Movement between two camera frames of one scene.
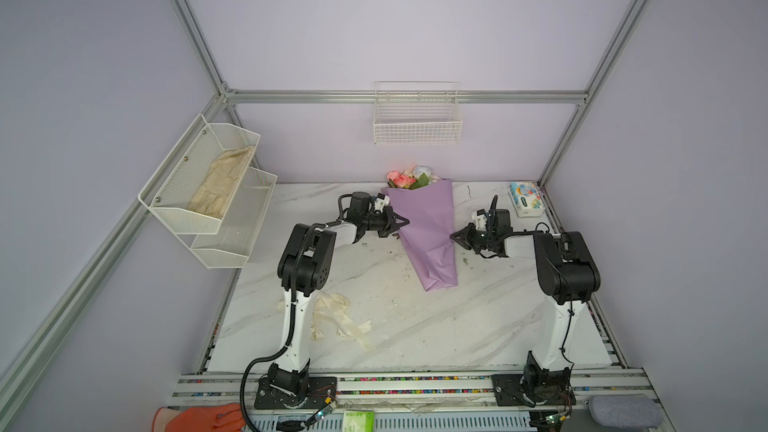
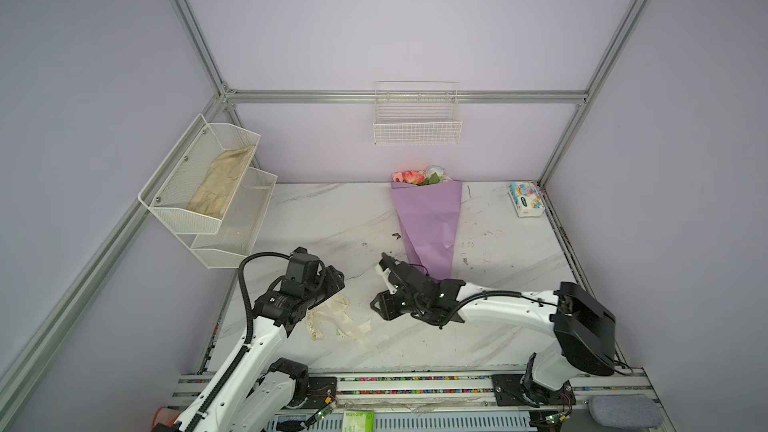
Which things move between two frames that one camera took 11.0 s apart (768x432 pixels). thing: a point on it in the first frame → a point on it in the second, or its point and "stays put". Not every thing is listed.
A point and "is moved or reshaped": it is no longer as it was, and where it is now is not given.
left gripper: [390, 218] → [331, 282]
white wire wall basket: [417, 112] stays put
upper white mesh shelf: [191, 189] stays put
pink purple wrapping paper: [429, 235] stays put
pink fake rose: [399, 180] is moved or reshaped
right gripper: [467, 230] → [375, 304]
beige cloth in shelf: [218, 184] stays put
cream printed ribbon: [333, 306] stays put
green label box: [358, 421] stays put
